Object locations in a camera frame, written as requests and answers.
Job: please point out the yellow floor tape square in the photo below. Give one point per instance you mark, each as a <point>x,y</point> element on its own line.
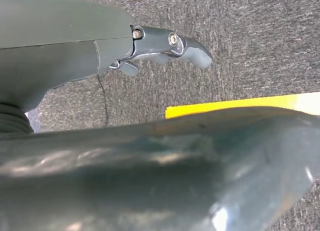
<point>225,107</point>

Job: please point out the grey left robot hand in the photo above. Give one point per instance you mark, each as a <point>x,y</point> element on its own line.
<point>50,40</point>

